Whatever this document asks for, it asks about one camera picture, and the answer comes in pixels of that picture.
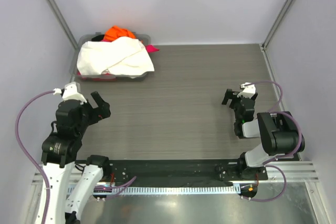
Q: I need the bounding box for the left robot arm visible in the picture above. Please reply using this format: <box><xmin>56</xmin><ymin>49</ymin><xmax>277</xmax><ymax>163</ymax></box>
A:
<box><xmin>35</xmin><ymin>91</ymin><xmax>112</xmax><ymax>223</ymax></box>

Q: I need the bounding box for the left aluminium frame post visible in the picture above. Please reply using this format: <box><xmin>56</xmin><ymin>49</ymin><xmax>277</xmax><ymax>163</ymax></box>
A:
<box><xmin>46</xmin><ymin>0</ymin><xmax>78</xmax><ymax>49</ymax></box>

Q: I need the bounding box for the white slotted cable duct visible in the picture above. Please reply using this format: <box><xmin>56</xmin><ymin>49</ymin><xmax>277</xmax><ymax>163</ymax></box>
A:
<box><xmin>120</xmin><ymin>184</ymin><xmax>240</xmax><ymax>196</ymax></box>

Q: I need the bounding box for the grey plastic bin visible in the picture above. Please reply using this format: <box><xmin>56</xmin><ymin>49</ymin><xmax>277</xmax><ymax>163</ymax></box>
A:
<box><xmin>70</xmin><ymin>33</ymin><xmax>148</xmax><ymax>82</ymax></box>

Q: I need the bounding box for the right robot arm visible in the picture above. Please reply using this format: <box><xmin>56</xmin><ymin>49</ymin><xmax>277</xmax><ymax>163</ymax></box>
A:
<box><xmin>217</xmin><ymin>88</ymin><xmax>305</xmax><ymax>180</ymax></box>

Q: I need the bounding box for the orange t shirt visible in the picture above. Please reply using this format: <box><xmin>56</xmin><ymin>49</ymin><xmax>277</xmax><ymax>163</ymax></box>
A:
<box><xmin>102</xmin><ymin>26</ymin><xmax>136</xmax><ymax>42</ymax></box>

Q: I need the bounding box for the white t shirt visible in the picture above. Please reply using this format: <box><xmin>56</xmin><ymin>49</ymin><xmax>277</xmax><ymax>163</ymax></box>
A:
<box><xmin>77</xmin><ymin>37</ymin><xmax>155</xmax><ymax>78</ymax></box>

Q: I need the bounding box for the aluminium frame post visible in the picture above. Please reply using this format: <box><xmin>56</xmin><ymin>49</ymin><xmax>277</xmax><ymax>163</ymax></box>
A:
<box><xmin>46</xmin><ymin>0</ymin><xmax>78</xmax><ymax>49</ymax></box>
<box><xmin>261</xmin><ymin>0</ymin><xmax>312</xmax><ymax>50</ymax></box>

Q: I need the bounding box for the pink t shirt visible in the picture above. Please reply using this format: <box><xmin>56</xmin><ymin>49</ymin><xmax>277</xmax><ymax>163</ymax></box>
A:
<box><xmin>145</xmin><ymin>45</ymin><xmax>159</xmax><ymax>54</ymax></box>

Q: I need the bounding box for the right aluminium frame post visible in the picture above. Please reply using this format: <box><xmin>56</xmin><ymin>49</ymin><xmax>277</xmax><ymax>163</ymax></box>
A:
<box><xmin>261</xmin><ymin>0</ymin><xmax>312</xmax><ymax>50</ymax></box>

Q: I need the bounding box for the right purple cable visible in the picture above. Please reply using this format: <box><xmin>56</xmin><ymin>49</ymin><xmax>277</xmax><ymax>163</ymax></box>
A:
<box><xmin>241</xmin><ymin>80</ymin><xmax>302</xmax><ymax>202</ymax></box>

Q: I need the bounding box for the aluminium front rail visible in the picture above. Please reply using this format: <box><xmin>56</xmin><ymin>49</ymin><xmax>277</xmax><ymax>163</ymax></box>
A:
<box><xmin>31</xmin><ymin>161</ymin><xmax>319</xmax><ymax>185</ymax></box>

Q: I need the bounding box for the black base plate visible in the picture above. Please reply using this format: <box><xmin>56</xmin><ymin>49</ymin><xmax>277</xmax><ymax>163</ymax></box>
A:
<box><xmin>109</xmin><ymin>159</ymin><xmax>268</xmax><ymax>183</ymax></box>

